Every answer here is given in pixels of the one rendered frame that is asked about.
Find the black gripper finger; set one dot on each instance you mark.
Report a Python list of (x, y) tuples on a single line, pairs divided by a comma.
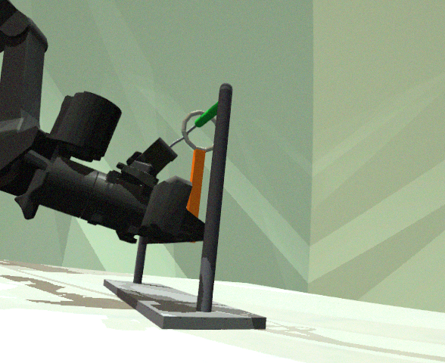
[(192, 229), (146, 240)]

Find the orange handle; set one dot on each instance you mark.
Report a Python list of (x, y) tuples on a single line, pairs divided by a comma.
[(197, 168)]

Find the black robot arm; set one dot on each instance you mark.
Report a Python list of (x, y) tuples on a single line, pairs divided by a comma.
[(35, 166)]

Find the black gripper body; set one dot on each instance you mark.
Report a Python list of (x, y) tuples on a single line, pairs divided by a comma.
[(129, 210)]

